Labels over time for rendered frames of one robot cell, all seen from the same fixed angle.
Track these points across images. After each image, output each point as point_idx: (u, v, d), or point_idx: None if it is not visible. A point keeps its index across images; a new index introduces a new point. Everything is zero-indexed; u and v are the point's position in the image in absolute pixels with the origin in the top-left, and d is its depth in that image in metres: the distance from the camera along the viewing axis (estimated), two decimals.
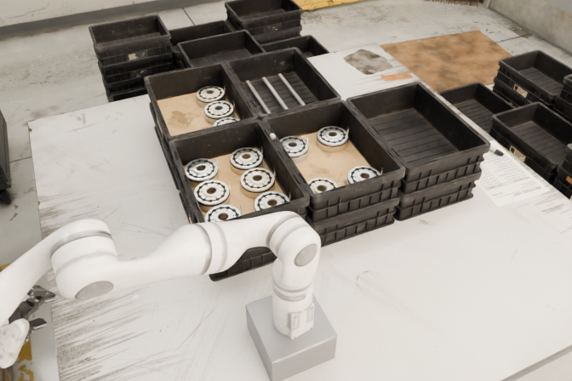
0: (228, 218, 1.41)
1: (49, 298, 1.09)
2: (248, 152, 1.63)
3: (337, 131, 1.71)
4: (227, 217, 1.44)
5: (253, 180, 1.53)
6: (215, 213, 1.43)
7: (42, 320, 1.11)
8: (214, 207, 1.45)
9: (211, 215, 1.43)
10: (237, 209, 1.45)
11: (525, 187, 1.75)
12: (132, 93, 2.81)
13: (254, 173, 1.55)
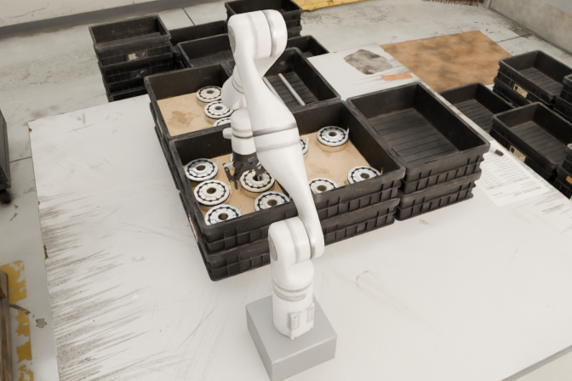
0: (228, 218, 1.41)
1: (236, 182, 1.53)
2: None
3: (337, 131, 1.71)
4: (227, 217, 1.44)
5: (253, 180, 1.53)
6: (215, 213, 1.43)
7: None
8: (214, 207, 1.45)
9: (211, 215, 1.43)
10: (237, 209, 1.45)
11: (525, 187, 1.75)
12: (132, 93, 2.81)
13: (254, 173, 1.55)
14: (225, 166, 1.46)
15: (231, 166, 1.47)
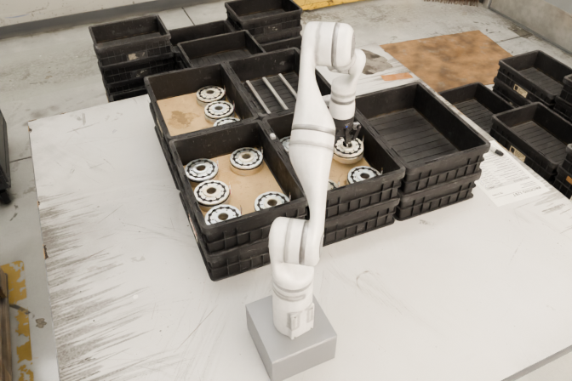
0: (228, 218, 1.41)
1: None
2: (248, 152, 1.63)
3: None
4: (227, 217, 1.44)
5: (344, 146, 1.60)
6: (215, 213, 1.43)
7: None
8: (214, 207, 1.45)
9: (211, 215, 1.43)
10: (237, 209, 1.45)
11: (525, 187, 1.75)
12: (132, 93, 2.81)
13: (343, 140, 1.63)
14: None
15: None
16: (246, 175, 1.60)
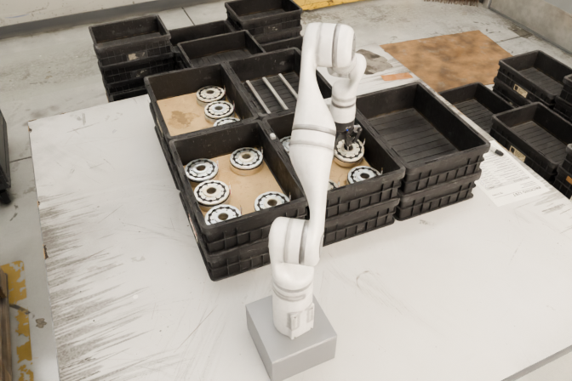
0: (228, 218, 1.41)
1: None
2: (248, 152, 1.63)
3: None
4: (227, 217, 1.44)
5: (345, 150, 1.61)
6: (215, 213, 1.43)
7: None
8: (214, 207, 1.45)
9: (211, 215, 1.43)
10: (237, 209, 1.45)
11: (525, 187, 1.75)
12: (132, 93, 2.81)
13: (345, 142, 1.63)
14: None
15: None
16: (246, 175, 1.60)
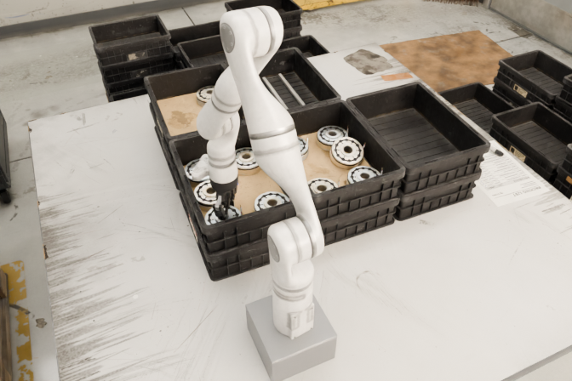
0: (228, 218, 1.42)
1: None
2: (248, 152, 1.63)
3: (337, 130, 1.72)
4: None
5: (344, 152, 1.61)
6: None
7: None
8: None
9: (211, 215, 1.43)
10: (237, 209, 1.45)
11: (525, 187, 1.75)
12: (132, 93, 2.81)
13: (345, 145, 1.63)
14: (218, 205, 1.35)
15: (221, 201, 1.36)
16: (246, 175, 1.60)
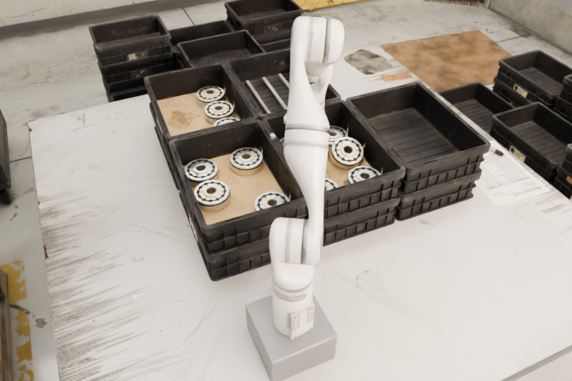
0: None
1: None
2: (248, 152, 1.63)
3: (337, 130, 1.72)
4: None
5: (344, 152, 1.61)
6: None
7: None
8: None
9: None
10: None
11: (525, 187, 1.75)
12: (132, 93, 2.81)
13: (345, 145, 1.63)
14: None
15: None
16: (246, 175, 1.60)
